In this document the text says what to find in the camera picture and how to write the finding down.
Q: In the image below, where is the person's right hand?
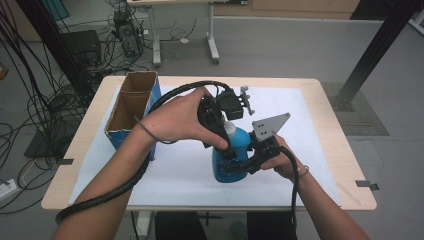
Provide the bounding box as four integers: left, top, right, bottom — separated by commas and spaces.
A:
261, 134, 310, 183

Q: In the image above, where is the grey wrist cord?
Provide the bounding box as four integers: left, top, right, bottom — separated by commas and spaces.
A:
133, 115, 178, 145
296, 164, 311, 178

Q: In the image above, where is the white desk frame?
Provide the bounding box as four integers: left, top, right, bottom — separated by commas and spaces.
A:
127, 0, 222, 67

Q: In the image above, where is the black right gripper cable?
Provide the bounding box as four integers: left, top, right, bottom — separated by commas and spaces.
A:
279, 145, 300, 235

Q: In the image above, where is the person's right leg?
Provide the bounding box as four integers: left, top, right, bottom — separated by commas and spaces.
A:
246, 211, 298, 240

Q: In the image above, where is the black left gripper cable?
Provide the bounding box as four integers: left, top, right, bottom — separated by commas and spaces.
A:
54, 80, 235, 225

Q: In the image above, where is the black floor base plate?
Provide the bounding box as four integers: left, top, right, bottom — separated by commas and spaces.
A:
23, 129, 69, 160

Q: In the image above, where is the black box on floor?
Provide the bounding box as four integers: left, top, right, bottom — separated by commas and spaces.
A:
62, 29, 103, 68

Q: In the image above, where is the tangle of black floor cables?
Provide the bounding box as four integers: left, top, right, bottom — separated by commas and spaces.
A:
0, 0, 158, 215

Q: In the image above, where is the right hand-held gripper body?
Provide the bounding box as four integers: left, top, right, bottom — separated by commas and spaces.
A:
246, 112, 291, 175

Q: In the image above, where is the black computer tower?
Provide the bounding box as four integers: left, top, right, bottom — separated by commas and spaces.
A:
112, 9, 144, 58

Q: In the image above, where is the white table leg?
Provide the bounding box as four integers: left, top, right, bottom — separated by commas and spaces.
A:
135, 210, 153, 239

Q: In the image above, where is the grey left wrist cord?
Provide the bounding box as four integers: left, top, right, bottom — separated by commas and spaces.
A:
133, 115, 178, 145

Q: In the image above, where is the person's left hand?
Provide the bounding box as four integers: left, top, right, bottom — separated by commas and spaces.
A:
141, 86, 231, 151

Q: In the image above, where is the person's left leg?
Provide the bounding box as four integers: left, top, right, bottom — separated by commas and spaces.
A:
154, 211, 208, 240

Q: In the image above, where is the blue bottle with white cap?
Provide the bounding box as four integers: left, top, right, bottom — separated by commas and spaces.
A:
211, 120, 253, 184

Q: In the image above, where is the white power strip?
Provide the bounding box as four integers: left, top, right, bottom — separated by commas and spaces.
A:
0, 178, 18, 202

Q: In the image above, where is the open cardboard box blue outside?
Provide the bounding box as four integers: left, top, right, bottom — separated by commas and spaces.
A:
104, 70, 163, 162

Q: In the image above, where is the person's leg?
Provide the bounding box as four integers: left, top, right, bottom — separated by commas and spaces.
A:
154, 211, 208, 240
246, 211, 298, 240

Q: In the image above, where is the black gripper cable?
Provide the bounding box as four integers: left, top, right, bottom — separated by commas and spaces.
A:
279, 145, 300, 235
54, 80, 235, 225

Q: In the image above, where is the wooden cabinet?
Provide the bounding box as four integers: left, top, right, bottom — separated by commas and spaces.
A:
213, 0, 362, 20

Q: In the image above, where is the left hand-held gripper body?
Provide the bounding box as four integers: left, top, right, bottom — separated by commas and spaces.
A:
196, 85, 256, 140

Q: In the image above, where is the grey right wrist cord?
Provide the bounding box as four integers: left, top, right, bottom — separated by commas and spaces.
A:
296, 164, 311, 178

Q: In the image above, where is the white paper sheet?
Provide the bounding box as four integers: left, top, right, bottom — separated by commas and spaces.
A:
67, 85, 342, 208

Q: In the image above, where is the grey floor mat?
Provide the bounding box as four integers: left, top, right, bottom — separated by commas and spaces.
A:
320, 82, 390, 137

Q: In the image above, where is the black metal stand post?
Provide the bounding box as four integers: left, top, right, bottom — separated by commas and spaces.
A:
15, 0, 95, 98
328, 0, 424, 113

